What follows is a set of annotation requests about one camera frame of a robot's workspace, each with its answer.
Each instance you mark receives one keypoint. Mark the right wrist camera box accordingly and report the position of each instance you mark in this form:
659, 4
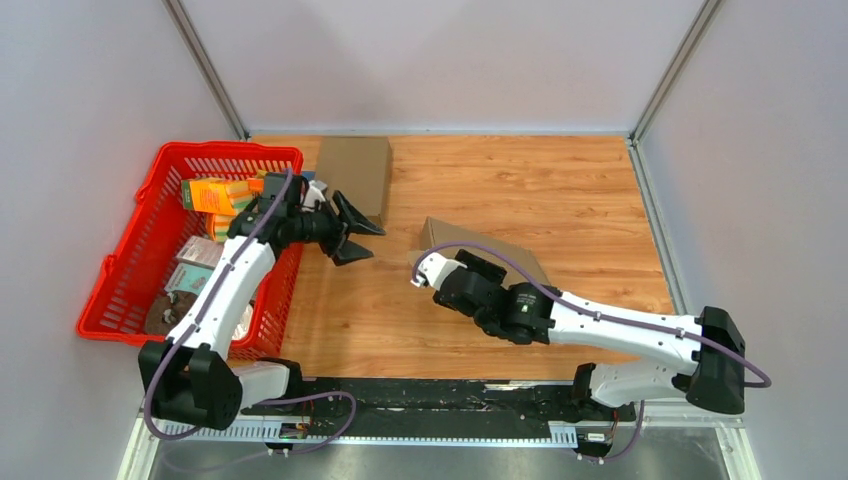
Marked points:
432, 270

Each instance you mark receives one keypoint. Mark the cardboard box stack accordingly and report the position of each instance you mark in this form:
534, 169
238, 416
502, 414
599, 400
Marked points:
436, 232

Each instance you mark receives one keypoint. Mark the red plastic shopping basket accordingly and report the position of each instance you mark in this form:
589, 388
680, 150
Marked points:
135, 274

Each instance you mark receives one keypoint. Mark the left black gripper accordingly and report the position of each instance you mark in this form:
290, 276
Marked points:
346, 251

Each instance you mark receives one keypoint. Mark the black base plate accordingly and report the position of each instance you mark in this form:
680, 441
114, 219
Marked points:
444, 409

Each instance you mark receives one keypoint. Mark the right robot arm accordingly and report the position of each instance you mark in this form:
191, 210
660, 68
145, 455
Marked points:
695, 357

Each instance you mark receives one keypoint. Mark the teal packaged item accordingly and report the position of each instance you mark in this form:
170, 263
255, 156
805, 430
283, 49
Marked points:
188, 278

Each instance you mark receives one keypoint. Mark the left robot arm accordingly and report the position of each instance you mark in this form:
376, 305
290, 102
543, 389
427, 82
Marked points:
186, 376

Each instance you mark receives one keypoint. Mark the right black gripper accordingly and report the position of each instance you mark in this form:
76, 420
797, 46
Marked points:
491, 272

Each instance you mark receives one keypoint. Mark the pink packaged item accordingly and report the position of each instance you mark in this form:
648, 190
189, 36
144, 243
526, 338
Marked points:
201, 252

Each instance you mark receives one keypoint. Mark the orange sponge pack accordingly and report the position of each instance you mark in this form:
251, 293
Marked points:
215, 195

